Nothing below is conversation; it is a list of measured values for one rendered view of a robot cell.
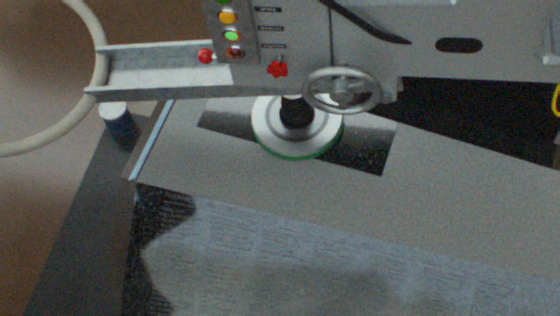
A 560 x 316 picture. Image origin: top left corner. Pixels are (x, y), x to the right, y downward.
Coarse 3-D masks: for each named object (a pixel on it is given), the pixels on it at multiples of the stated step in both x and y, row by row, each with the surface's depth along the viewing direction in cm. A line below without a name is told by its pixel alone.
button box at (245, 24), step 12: (204, 0) 122; (240, 0) 122; (204, 12) 125; (216, 12) 125; (240, 12) 124; (252, 12) 126; (216, 24) 128; (228, 24) 127; (240, 24) 127; (252, 24) 127; (216, 36) 131; (252, 36) 130; (216, 48) 134; (252, 48) 133; (228, 60) 137; (240, 60) 136; (252, 60) 136
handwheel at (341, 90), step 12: (312, 72) 133; (324, 72) 132; (336, 72) 131; (348, 72) 131; (360, 72) 132; (312, 84) 135; (324, 84) 136; (336, 84) 136; (348, 84) 136; (360, 84) 135; (372, 84) 133; (312, 96) 140; (336, 96) 137; (348, 96) 136; (372, 96) 138; (324, 108) 142; (336, 108) 143; (348, 108) 142; (360, 108) 141
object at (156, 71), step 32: (128, 64) 170; (160, 64) 168; (192, 64) 166; (224, 64) 164; (96, 96) 164; (128, 96) 163; (160, 96) 162; (192, 96) 161; (224, 96) 160; (384, 96) 149
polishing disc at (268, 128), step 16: (272, 96) 179; (320, 96) 178; (256, 112) 177; (272, 112) 176; (320, 112) 176; (256, 128) 175; (272, 128) 174; (288, 128) 174; (304, 128) 174; (320, 128) 174; (336, 128) 174; (272, 144) 172; (288, 144) 172; (304, 144) 172; (320, 144) 172
